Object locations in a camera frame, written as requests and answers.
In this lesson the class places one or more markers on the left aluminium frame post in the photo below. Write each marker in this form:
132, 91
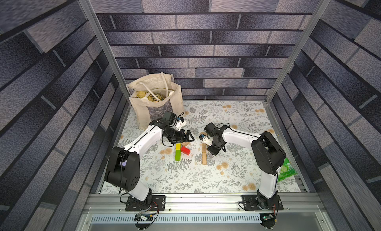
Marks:
99, 33

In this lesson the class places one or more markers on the aluminium front rail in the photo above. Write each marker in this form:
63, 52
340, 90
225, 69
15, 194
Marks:
205, 203

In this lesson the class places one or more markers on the aluminium frame post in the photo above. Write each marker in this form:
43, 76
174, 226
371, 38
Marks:
315, 17
99, 33

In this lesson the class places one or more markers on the green chips bag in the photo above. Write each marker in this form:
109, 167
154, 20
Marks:
286, 170

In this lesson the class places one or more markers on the yellow items inside bag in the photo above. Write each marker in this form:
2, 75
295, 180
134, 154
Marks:
146, 95

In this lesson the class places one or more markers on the beige canvas tote bag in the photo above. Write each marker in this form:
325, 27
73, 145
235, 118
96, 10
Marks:
161, 83

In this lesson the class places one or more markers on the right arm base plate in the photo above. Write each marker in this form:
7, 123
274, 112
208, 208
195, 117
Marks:
254, 203

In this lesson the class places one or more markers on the circuit board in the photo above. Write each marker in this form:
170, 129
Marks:
143, 218
268, 220

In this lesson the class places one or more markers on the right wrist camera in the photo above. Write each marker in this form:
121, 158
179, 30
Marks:
205, 139

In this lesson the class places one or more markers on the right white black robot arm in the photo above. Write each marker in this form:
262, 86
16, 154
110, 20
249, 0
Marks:
268, 154

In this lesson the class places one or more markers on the right circuit board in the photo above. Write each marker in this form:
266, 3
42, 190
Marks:
268, 220

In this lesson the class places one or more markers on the right aluminium frame post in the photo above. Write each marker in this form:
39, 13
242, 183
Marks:
315, 17

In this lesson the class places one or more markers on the green wooden block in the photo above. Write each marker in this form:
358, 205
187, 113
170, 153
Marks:
177, 155

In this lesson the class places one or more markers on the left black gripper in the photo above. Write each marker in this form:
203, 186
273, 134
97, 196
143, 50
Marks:
181, 138

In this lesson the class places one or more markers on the left circuit board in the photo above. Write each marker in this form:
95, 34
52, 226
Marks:
143, 218

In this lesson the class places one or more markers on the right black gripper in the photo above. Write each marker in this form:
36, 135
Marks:
213, 145

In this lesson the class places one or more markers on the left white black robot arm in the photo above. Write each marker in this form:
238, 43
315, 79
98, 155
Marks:
123, 168

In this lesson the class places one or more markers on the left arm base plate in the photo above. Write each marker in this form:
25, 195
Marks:
151, 203

